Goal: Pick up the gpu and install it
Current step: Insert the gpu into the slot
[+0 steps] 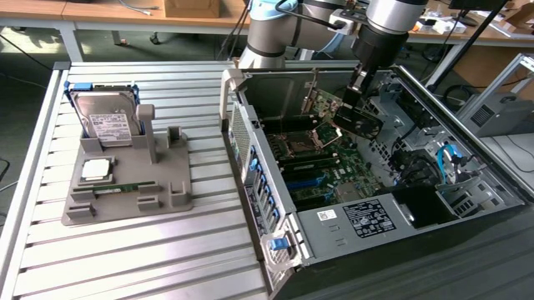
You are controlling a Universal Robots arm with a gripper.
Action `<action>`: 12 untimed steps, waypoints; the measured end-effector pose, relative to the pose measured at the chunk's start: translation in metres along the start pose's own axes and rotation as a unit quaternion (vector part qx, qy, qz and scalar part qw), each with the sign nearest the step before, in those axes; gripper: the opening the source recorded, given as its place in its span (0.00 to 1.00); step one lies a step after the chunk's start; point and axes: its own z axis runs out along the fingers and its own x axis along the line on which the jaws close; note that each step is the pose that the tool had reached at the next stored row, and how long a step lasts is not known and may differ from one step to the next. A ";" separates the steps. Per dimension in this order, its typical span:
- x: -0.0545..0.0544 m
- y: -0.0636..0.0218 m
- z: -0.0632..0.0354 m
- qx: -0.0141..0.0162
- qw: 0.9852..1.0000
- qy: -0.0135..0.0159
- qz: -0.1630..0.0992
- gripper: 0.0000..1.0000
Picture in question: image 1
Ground orange white small box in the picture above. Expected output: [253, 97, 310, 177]
[413, 17, 438, 32]

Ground metal socket cover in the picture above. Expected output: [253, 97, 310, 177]
[310, 120, 346, 148]

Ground brown cardboard box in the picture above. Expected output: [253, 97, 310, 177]
[503, 0, 534, 35]
[163, 0, 222, 18]

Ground black wire bundle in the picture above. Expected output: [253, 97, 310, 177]
[388, 149, 445, 188]

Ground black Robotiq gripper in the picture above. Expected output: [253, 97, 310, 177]
[352, 26, 412, 91]

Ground green motherboard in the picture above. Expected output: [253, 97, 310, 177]
[261, 117, 385, 213]

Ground grey computer tower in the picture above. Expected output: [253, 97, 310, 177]
[457, 92, 534, 138]

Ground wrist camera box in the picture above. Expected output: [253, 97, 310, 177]
[328, 8, 369, 34]

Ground black hanging cable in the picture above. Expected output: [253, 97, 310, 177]
[215, 0, 252, 62]

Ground blue wire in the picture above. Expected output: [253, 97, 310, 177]
[436, 141, 464, 186]

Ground aluminium profile frame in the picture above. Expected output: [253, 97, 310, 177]
[473, 52, 534, 106]

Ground black monitor stand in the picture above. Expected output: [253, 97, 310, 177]
[449, 0, 507, 28]

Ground blue case latch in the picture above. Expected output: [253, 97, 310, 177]
[266, 237, 290, 251]

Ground graphics card with metal bracket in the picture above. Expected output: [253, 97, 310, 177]
[300, 67, 385, 141]

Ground CPU socket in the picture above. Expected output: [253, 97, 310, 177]
[284, 132, 322, 157]

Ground silver CPU chip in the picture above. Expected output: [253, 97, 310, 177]
[82, 159, 114, 182]

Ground white cable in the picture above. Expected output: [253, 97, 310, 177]
[118, 0, 162, 16]

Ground open grey PC case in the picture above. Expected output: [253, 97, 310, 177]
[220, 61, 534, 299]

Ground black tripod pole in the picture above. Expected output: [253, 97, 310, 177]
[424, 0, 516, 93]

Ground grey disk bay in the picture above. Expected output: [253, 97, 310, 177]
[436, 176, 525, 219]

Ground green RAM stick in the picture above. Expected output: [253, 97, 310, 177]
[94, 182, 155, 194]

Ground hard disk in blue frame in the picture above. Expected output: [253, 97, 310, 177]
[65, 80, 146, 148]

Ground wooden desk grey frame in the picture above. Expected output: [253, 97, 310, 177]
[0, 0, 252, 63]
[346, 0, 534, 91]

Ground grey plastic parts rack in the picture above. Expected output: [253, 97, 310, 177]
[62, 104, 195, 226]

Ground perforated metal drive cage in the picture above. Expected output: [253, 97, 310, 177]
[357, 93, 454, 163]

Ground grey power supply unit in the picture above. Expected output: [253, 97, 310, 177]
[294, 192, 418, 260]

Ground black coiled cable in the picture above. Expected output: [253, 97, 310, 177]
[442, 84, 476, 109]

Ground grey chipset heatsink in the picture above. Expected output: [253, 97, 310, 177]
[336, 182, 364, 203]

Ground black camera cable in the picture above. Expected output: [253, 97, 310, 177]
[276, 0, 350, 29]

